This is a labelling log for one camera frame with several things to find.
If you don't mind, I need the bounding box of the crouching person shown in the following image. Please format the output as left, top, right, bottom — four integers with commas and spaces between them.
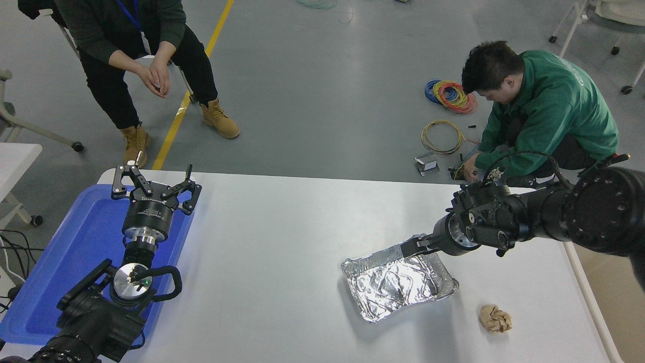
461, 40, 619, 190

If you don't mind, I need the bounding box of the seated person's right hand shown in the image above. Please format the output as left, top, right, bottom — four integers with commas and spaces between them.
132, 62, 163, 97

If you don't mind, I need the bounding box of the blue wire coil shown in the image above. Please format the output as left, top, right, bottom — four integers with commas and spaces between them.
425, 79, 457, 105

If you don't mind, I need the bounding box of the seated person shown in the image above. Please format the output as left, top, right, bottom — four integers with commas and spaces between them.
53, 0, 241, 169

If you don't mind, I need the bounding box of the blue plastic tray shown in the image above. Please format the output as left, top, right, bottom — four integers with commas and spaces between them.
0, 184, 196, 346

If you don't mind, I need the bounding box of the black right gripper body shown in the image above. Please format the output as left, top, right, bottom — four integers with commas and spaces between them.
431, 213, 475, 257

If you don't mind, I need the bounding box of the large pale bin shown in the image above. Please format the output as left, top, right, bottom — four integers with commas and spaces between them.
563, 241, 645, 363

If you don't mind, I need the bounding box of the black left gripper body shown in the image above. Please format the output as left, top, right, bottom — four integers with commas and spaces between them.
122, 184, 179, 241

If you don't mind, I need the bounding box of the white side table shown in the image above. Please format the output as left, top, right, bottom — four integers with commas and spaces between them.
0, 143, 44, 227

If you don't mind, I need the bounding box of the crumpled tan paper ball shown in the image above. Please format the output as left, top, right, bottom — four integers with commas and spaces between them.
479, 305, 513, 334

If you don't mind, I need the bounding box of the yellow wire coil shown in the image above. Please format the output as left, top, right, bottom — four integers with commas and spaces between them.
434, 82, 469, 109
421, 120, 465, 155

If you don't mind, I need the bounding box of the white wheeled chair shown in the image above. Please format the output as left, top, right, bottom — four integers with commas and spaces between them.
548, 0, 645, 95

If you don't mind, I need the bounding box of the black cable bundle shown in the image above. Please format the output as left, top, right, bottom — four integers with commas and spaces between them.
0, 229, 46, 313

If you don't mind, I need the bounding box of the grey wheeled chair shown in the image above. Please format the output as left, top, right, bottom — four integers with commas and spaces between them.
0, 68, 85, 153

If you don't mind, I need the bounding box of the black garment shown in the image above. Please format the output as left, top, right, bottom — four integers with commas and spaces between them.
18, 0, 67, 28

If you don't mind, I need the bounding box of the red wire coil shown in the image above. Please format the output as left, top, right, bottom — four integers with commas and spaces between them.
433, 82, 478, 114

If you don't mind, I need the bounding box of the crouching person's right hand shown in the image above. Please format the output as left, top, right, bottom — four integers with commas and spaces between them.
462, 153, 485, 184

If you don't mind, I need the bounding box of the black hand tool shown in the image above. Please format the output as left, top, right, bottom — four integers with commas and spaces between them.
578, 153, 631, 178

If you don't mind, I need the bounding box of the silver foil tray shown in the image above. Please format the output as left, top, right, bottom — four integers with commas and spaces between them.
341, 234, 460, 324

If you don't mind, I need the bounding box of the seated person's left hand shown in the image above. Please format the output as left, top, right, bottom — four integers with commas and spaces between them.
149, 41, 177, 97

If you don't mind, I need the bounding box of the silver metal box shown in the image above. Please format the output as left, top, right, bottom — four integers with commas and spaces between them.
415, 153, 440, 177

